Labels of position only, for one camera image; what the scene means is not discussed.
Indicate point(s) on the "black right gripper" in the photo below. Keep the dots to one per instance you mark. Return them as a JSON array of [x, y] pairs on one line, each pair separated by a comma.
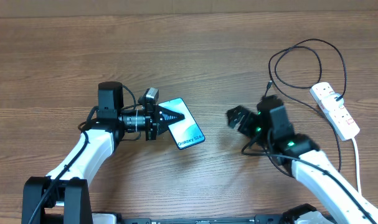
[[238, 116]]

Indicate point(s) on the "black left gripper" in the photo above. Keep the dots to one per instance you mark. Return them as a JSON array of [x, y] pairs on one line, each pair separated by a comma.
[[153, 123]]

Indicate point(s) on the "blue Galaxy smartphone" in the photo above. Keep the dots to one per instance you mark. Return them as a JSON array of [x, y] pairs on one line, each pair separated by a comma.
[[186, 133]]

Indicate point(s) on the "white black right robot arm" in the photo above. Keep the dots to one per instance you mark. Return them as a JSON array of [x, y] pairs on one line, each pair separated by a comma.
[[270, 128]]

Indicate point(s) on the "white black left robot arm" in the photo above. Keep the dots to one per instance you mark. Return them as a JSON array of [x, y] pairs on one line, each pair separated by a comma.
[[62, 195]]

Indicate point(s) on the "white charger plug adapter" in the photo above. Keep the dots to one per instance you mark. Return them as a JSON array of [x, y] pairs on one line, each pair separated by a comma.
[[331, 102]]

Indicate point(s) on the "white power strip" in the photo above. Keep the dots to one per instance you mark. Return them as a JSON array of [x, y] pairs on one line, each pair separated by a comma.
[[342, 121]]

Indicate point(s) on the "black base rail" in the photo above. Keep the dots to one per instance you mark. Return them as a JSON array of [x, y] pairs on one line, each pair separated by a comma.
[[302, 214]]

